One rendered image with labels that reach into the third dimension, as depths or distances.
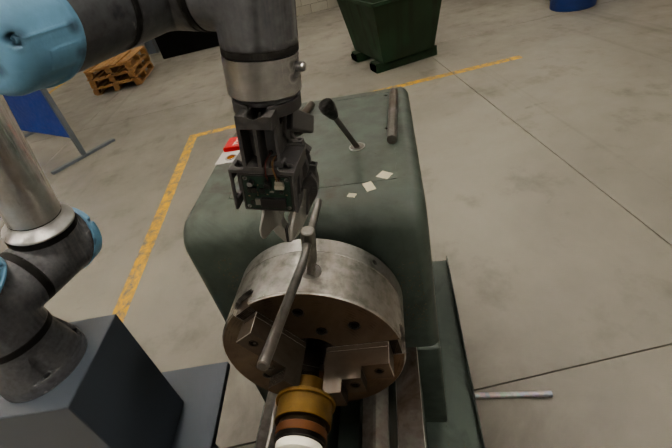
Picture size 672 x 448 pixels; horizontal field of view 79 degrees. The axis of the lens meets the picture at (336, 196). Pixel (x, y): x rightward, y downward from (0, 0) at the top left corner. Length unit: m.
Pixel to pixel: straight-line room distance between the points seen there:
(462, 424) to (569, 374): 0.85
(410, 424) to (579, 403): 1.15
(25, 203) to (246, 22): 0.57
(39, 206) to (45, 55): 0.55
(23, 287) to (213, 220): 0.32
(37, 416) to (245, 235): 0.46
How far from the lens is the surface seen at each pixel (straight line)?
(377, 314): 0.65
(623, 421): 1.97
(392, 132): 0.90
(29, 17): 0.33
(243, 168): 0.42
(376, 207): 0.73
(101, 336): 0.97
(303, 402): 0.66
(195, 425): 1.18
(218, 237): 0.81
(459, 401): 1.29
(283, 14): 0.39
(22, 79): 0.34
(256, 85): 0.39
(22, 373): 0.93
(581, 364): 2.06
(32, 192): 0.84
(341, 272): 0.65
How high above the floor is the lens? 1.67
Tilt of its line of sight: 33 degrees down
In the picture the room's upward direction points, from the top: 14 degrees counter-clockwise
